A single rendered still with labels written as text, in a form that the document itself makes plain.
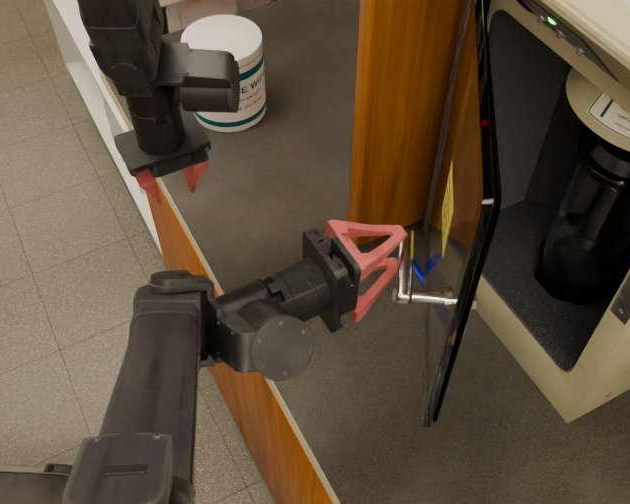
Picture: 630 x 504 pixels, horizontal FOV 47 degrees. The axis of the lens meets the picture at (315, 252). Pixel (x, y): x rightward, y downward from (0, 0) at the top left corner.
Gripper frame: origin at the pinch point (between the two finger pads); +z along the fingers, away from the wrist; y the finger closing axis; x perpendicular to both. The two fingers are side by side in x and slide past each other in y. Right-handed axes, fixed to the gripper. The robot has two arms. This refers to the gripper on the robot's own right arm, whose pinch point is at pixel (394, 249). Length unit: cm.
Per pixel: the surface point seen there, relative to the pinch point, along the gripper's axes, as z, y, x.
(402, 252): -0.1, 1.1, -1.4
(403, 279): -1.9, 1.1, -4.3
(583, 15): 5.1, 31.3, -8.7
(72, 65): 3, -114, 203
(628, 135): 19.1, 13.7, -7.5
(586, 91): 19.3, 14.4, -1.4
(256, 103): 8, -22, 51
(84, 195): -14, -122, 144
